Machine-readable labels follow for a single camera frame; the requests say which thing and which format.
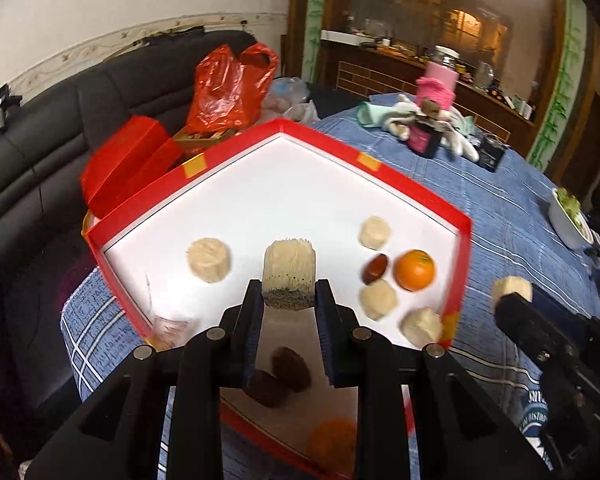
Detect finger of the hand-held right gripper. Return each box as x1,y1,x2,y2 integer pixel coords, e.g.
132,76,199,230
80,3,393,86
495,291,588,362
530,286,600,342

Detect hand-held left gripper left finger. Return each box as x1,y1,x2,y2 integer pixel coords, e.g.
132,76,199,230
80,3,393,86
27,279,266,480

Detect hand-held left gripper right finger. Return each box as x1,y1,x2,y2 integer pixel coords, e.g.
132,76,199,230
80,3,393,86
314,279,553,480

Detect beige pastry roll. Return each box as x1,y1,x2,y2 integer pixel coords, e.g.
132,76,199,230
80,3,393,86
261,239,317,312
399,307,445,348
491,276,533,306
186,237,231,284
357,216,393,251
358,280,399,322

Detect brown longan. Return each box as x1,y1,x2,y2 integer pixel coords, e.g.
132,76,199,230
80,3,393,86
271,346,312,392

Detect red date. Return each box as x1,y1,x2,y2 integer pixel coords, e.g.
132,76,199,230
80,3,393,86
245,370,288,408
362,254,391,285

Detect orange mandarin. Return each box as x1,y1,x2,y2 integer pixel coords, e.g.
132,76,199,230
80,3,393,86
307,417,358,466
393,250,437,292

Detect red box tray white inside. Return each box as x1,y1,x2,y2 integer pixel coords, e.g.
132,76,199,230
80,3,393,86
82,117,473,480

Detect white bowl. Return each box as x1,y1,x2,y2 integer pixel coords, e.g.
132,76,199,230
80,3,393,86
547,187,595,251

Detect clear plastic wrapper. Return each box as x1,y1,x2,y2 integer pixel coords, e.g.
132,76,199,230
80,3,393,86
147,312,198,351

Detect green leafy vegetables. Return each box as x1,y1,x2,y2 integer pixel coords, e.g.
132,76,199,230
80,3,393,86
557,188,583,221

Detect black box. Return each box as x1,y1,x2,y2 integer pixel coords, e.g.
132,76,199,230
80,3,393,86
477,134,506,173

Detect white cloth gloves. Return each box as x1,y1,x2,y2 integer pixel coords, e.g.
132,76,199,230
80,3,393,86
382,92,481,161

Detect gold box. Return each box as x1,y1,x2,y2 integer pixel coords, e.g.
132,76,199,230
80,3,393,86
172,127,238,153

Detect dark jar with pink label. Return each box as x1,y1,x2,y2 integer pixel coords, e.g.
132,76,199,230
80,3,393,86
406,101,446,159

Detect red box lid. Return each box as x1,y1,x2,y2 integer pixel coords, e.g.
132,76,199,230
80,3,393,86
80,115,186,218

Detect clear plastic bag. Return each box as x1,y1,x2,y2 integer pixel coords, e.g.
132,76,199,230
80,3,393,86
262,76,318,123

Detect clear glass mug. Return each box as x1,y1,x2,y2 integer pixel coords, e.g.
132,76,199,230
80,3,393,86
475,62,496,92

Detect red plastic bag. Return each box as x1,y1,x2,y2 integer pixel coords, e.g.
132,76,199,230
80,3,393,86
186,43,280,133

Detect jar with pink knitted sleeve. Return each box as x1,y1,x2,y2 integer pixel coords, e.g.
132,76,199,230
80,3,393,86
415,46,461,111

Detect black sofa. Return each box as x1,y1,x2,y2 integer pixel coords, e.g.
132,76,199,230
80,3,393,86
0,30,286,461

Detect wooden cabinet with glass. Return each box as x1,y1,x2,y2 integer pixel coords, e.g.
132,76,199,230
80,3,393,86
285,0,588,171

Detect small black device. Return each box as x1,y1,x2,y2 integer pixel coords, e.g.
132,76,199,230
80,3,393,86
0,87,23,131

